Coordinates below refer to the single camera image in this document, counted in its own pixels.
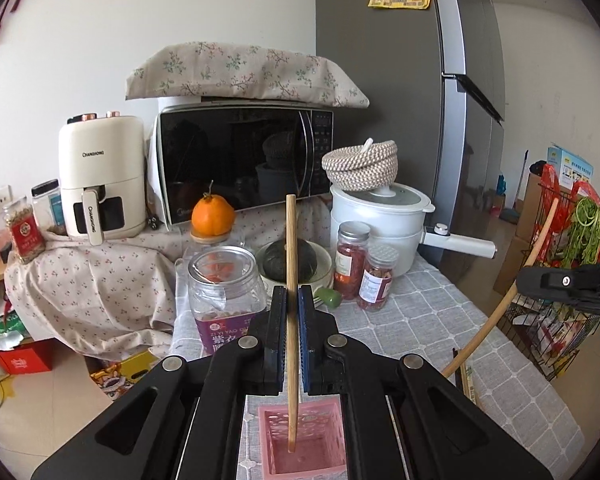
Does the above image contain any floral cloth cover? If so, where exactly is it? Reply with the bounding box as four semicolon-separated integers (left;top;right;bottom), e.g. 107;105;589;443
125;41;370;108

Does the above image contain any white air fryer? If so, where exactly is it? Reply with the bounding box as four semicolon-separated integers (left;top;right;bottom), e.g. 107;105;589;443
58;112;146;246

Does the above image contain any pink perforated utensil basket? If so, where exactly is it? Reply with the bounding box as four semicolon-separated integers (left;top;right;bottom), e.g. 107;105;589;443
258;396;347;479

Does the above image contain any red gift box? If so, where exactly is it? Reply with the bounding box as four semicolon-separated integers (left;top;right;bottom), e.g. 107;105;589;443
0;340;53;375

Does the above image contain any grey refrigerator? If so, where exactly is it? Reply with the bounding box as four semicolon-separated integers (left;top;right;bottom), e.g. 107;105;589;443
316;0;505;238

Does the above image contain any clear jar purple label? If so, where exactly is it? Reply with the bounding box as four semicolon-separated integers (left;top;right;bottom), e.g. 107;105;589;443
187;246;266;356

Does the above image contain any yellow lion cardboard box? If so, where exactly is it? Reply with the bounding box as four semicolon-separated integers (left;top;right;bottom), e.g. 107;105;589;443
85;350;158;400

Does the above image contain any black microwave oven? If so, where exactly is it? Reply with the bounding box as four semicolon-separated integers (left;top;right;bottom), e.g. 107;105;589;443
148;100;334;228

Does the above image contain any black wire rack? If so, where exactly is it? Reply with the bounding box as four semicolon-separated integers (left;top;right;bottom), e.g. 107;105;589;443
498;178;600;379

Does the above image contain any dark green pumpkin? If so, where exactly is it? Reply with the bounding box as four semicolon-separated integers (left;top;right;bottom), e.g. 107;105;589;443
262;238;317;283

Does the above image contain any orange tangerine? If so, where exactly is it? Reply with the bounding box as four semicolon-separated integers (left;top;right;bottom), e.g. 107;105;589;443
190;182;236;237

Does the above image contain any wooden chopstick long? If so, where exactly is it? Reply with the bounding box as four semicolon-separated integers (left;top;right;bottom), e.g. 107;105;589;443
285;194;300;453

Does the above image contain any clear container black lid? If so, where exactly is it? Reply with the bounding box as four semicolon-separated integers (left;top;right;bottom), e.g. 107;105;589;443
31;179;66;235

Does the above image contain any green vegetable bunch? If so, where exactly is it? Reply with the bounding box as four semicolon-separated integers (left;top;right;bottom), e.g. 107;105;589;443
560;197;600;269

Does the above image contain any woven rope basket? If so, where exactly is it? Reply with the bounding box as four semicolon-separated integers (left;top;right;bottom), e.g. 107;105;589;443
322;138;399;192

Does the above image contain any floral cloth drape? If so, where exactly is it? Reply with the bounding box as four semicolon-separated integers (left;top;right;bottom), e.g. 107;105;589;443
2;199;332;363

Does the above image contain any grey checked tablecloth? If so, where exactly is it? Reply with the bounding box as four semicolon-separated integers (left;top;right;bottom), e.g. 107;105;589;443
168;251;586;480

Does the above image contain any spice jar silver lid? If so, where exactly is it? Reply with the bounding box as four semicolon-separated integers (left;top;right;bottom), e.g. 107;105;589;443
334;221;370;300

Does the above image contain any bamboo chopsticks pair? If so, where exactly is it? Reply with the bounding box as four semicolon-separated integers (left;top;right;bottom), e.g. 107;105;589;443
454;362;479;405

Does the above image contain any white electric cooking pot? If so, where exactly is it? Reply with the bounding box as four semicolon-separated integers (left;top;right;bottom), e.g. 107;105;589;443
330;183;496;275

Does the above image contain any spice jar white lid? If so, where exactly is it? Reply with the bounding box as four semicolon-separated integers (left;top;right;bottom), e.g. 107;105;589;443
356;244;399;311

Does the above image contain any red label snack jar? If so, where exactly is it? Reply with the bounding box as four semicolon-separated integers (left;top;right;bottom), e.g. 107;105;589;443
3;196;45;263

